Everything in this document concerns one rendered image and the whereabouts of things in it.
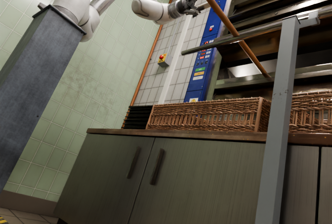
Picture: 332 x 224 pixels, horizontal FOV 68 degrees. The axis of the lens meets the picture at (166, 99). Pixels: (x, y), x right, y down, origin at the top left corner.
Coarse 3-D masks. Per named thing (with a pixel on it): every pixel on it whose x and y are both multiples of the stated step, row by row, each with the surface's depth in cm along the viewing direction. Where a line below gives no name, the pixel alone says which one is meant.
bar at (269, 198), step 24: (288, 24) 77; (312, 24) 94; (192, 48) 144; (288, 48) 73; (288, 72) 69; (288, 96) 67; (288, 120) 65; (264, 168) 61; (264, 192) 58; (264, 216) 56
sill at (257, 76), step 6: (312, 66) 130; (318, 66) 128; (324, 66) 125; (330, 66) 123; (270, 72) 145; (300, 72) 133; (306, 72) 130; (234, 78) 162; (240, 78) 159; (246, 78) 155; (252, 78) 152; (258, 78) 149; (264, 78) 146; (216, 84) 170
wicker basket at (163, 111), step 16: (160, 112) 116; (176, 112) 109; (192, 112) 103; (208, 112) 96; (224, 112) 91; (240, 112) 87; (256, 112) 83; (160, 128) 111; (176, 128) 132; (192, 128) 98; (208, 128) 93; (224, 128) 88; (240, 128) 84; (256, 128) 80
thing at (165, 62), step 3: (162, 54) 223; (168, 54) 220; (165, 57) 217; (168, 57) 220; (171, 57) 222; (159, 60) 222; (162, 60) 218; (165, 60) 216; (168, 60) 219; (159, 63) 221; (162, 63) 219; (165, 63) 218; (168, 63) 219; (162, 66) 224; (165, 66) 223
